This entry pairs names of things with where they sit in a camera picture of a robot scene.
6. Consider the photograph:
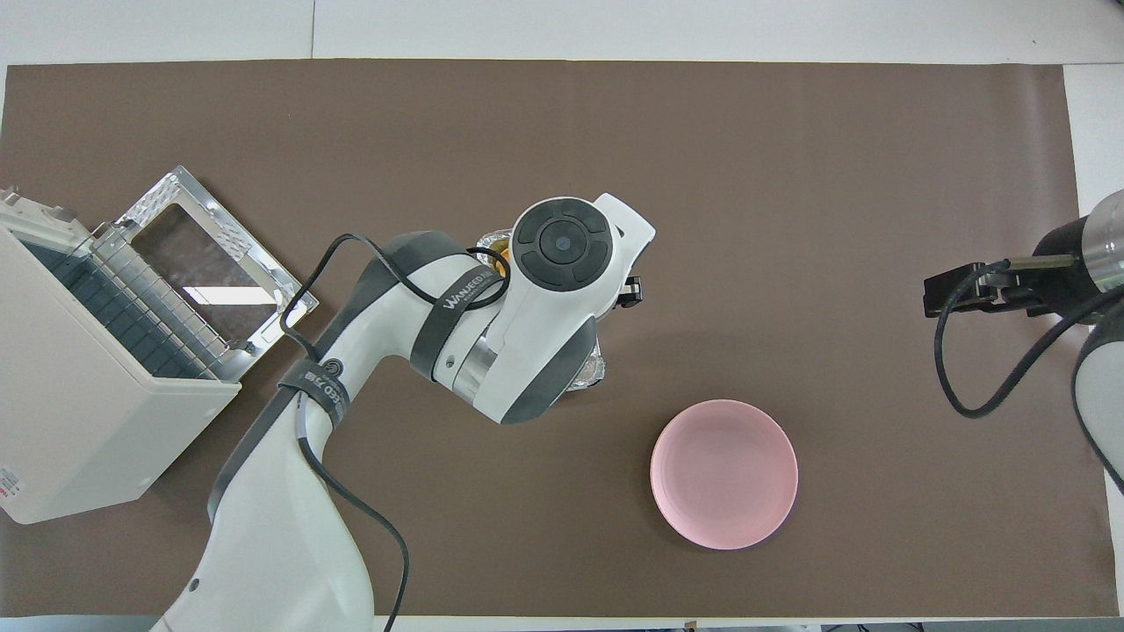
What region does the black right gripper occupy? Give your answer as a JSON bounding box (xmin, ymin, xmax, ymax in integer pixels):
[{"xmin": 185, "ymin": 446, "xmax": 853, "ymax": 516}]
[{"xmin": 924, "ymin": 215, "xmax": 1099, "ymax": 321}]

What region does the pink round plate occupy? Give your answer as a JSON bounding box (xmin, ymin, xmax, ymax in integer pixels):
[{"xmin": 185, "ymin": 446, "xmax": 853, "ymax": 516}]
[{"xmin": 650, "ymin": 399, "xmax": 800, "ymax": 551}]

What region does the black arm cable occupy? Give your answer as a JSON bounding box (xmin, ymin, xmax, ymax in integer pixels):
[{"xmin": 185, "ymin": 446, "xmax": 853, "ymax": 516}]
[
  {"xmin": 279, "ymin": 233, "xmax": 512, "ymax": 632},
  {"xmin": 933, "ymin": 259, "xmax": 1124, "ymax": 418}
]

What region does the aluminium foil tray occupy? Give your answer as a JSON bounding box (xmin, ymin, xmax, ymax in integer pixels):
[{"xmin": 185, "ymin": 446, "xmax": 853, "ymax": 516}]
[{"xmin": 477, "ymin": 226, "xmax": 607, "ymax": 393}]

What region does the brown table mat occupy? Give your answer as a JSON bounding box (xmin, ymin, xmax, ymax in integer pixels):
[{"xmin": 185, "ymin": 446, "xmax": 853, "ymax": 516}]
[{"xmin": 0, "ymin": 59, "xmax": 1109, "ymax": 618}]

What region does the metal oven wire rack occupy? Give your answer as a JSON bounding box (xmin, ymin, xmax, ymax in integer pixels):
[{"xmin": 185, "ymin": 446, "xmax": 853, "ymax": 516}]
[{"xmin": 88, "ymin": 224, "xmax": 240, "ymax": 380}]

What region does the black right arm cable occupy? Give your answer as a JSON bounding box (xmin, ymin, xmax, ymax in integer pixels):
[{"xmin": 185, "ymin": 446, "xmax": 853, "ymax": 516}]
[{"xmin": 933, "ymin": 259, "xmax": 1124, "ymax": 418}]

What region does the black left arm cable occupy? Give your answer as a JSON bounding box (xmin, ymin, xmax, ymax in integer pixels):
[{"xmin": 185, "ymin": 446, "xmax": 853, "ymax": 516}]
[{"xmin": 279, "ymin": 233, "xmax": 512, "ymax": 632}]

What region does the cream white toaster oven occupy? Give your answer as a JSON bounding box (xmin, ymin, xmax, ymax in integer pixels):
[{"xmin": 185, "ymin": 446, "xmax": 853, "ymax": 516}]
[{"xmin": 0, "ymin": 184, "xmax": 242, "ymax": 526}]

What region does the glass oven door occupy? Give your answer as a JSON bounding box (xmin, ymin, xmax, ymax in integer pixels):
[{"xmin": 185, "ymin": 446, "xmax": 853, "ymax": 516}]
[{"xmin": 114, "ymin": 165, "xmax": 320, "ymax": 380}]

